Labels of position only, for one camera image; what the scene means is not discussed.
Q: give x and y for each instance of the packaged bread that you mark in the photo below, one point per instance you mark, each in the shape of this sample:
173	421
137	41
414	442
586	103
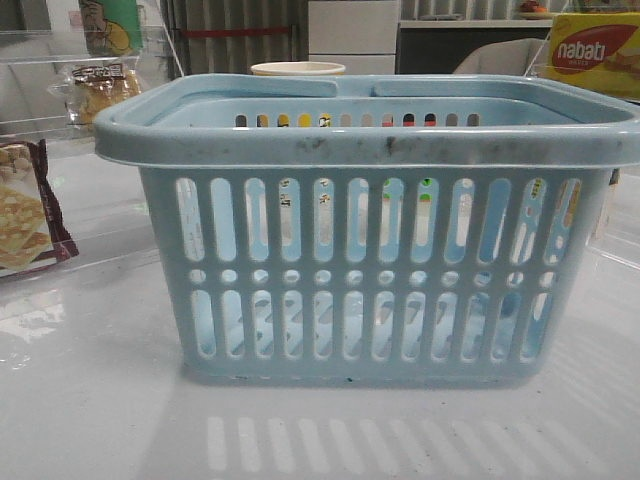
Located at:
86	90

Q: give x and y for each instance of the light blue plastic basket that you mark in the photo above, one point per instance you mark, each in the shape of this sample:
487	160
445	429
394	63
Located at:
414	229

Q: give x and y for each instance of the cream paper cup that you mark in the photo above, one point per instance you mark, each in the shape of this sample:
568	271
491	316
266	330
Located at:
298	68

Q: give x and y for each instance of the white drawer cabinet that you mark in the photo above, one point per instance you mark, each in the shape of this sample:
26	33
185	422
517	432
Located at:
360	35

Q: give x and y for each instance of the clear acrylic shelf left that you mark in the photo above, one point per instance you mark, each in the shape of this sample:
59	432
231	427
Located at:
33	60

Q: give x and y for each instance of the clear acrylic shelf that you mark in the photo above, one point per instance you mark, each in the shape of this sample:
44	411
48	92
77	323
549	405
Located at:
617	233
33	60

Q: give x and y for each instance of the beige chair back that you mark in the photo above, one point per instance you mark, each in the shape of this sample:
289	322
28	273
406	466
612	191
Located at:
514	57

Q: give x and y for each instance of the brown cracker snack package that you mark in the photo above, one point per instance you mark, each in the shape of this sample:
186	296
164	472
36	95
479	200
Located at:
33	234

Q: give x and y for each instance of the green cartoon snack package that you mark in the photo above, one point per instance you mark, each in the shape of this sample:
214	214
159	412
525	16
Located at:
111	28

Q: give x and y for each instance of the yellow nabati wafer box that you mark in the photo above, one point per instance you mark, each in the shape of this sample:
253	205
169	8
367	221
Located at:
595	51

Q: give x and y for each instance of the clear acrylic shelf right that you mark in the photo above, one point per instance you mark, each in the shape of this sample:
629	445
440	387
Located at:
617	233

